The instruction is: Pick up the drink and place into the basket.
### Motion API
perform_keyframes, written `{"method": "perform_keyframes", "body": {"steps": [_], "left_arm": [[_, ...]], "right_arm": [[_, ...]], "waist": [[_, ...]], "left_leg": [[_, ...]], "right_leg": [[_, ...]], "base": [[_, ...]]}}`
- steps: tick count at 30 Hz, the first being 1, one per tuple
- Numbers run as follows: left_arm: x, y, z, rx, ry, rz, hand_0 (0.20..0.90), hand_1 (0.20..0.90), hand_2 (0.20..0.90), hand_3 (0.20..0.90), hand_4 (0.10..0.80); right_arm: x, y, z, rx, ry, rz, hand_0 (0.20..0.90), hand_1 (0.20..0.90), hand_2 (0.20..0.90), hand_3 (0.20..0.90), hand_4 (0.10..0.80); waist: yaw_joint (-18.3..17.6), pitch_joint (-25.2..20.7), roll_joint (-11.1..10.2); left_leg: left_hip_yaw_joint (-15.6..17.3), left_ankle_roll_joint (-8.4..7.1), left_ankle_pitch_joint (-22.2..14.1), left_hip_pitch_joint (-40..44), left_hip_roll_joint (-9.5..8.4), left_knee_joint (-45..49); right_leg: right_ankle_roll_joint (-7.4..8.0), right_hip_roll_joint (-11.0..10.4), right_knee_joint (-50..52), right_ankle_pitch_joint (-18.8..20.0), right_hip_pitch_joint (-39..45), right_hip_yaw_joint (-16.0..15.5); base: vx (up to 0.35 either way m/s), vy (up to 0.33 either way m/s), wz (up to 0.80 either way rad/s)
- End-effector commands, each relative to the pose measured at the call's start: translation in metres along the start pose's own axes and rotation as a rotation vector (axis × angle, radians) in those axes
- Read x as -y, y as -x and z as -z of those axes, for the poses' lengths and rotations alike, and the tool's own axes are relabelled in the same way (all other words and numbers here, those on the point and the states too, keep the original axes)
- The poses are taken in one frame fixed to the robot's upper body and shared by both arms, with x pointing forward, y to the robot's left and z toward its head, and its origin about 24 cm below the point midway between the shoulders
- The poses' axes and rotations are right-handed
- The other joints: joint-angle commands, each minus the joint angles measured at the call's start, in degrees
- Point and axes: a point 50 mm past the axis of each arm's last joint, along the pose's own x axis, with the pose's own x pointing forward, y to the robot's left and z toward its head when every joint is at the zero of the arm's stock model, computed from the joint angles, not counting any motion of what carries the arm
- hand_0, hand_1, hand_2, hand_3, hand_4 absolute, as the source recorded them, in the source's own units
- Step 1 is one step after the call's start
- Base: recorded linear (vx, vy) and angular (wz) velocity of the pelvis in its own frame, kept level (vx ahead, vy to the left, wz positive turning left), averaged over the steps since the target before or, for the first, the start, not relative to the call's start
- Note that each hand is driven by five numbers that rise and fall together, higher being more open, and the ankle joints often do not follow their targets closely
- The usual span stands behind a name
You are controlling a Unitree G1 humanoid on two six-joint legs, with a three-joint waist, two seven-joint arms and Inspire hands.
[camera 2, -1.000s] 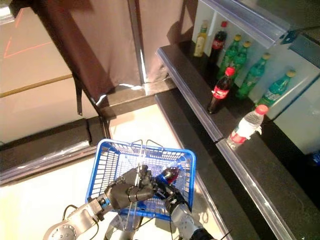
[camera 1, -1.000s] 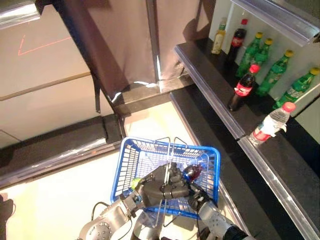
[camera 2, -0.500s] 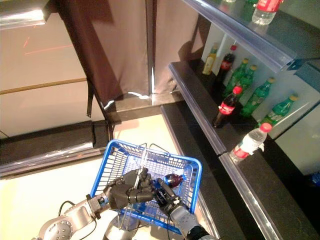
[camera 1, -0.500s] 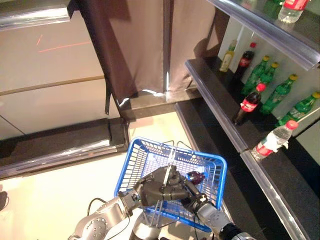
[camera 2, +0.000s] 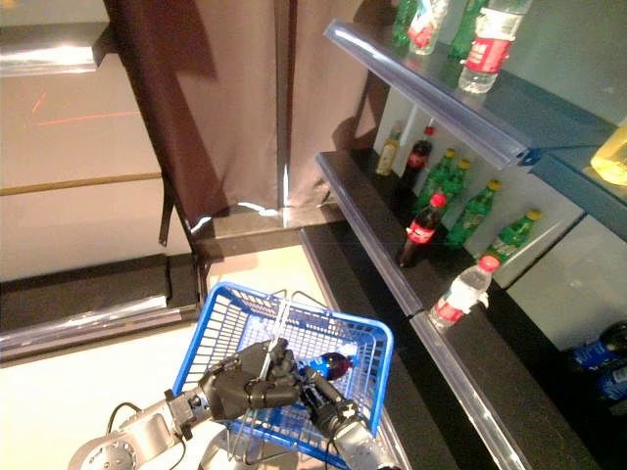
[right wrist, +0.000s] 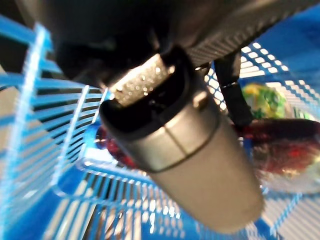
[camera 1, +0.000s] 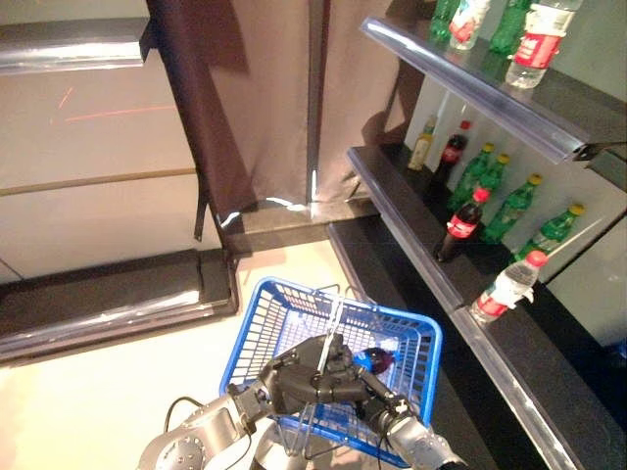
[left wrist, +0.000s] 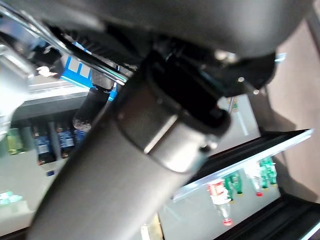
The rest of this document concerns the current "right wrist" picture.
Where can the blue plastic shopping basket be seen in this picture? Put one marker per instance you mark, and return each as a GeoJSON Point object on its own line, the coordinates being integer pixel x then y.
{"type": "Point", "coordinates": [295, 32]}

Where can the Pepsi cola bottle blue label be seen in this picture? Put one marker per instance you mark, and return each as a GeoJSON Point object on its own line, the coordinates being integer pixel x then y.
{"type": "Point", "coordinates": [282, 150]}

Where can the green Sprite bottle yellow cap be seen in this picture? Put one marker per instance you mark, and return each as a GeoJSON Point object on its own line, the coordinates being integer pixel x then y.
{"type": "Point", "coordinates": [270, 102]}

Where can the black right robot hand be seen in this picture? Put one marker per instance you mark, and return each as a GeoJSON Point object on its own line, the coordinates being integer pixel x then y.
{"type": "Point", "coordinates": [187, 155]}

